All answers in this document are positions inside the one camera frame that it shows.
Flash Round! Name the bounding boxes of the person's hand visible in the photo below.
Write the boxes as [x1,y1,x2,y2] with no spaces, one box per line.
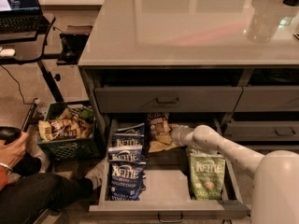
[0,133,29,171]

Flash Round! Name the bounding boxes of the brown chip bag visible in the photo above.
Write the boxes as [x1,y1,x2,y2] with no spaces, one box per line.
[147,112,177,153]

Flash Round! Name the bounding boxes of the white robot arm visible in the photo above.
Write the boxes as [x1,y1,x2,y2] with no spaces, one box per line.
[171,125,299,224]

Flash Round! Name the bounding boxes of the blue kettle chip bag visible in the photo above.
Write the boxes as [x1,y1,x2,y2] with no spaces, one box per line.
[108,145,145,163]
[117,123,145,135]
[110,161,146,201]
[112,134,144,147]

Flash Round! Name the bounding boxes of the front blue Kettle chip bag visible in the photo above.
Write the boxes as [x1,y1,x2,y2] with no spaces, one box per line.
[110,161,146,201]

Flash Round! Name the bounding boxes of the rear blue Kettle chip bag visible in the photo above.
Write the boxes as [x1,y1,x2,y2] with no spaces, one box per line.
[117,123,145,135]

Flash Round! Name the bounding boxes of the open grey middle drawer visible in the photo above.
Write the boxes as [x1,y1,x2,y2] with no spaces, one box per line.
[89,118,252,220]

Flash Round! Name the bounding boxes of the grey top drawer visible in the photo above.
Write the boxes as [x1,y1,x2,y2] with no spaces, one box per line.
[94,86,242,113]

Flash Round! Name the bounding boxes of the rear green Kettle chip bag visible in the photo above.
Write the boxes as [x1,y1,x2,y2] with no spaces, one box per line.
[186,147,211,156]

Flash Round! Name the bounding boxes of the green kettle chip bag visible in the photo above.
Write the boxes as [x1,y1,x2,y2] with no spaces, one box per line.
[190,154,226,200]
[186,147,211,156]

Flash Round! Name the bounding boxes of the front green Kettle chip bag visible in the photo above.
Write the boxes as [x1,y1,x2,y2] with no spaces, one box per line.
[190,154,226,200]

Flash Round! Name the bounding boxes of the grey cabinet with glossy counter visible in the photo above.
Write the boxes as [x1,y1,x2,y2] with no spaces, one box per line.
[78,0,299,163]

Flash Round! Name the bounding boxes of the black handheld controller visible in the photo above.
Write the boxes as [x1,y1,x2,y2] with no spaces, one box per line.
[0,126,21,145]

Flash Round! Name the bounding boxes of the person's legs in black trousers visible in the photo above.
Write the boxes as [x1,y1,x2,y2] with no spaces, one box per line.
[0,160,105,224]

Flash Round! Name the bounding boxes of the snack bags in crate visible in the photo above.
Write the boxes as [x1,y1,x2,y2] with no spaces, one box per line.
[38,108,93,142]

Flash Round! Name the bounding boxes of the white computer mouse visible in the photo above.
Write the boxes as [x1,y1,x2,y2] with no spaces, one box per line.
[0,49,15,57]

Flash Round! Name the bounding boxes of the black side desk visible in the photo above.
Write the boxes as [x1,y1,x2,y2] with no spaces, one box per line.
[0,13,64,102]

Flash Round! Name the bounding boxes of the black device on desk shelf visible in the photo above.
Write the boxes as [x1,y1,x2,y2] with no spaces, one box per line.
[57,25,93,65]

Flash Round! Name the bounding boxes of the open laptop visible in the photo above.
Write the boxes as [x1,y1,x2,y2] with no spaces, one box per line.
[0,0,43,34]

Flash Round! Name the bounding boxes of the right grey drawers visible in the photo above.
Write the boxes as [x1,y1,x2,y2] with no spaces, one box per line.
[223,86,299,149]

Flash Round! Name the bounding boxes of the black cable on floor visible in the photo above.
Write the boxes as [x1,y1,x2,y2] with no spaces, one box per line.
[0,63,38,105]

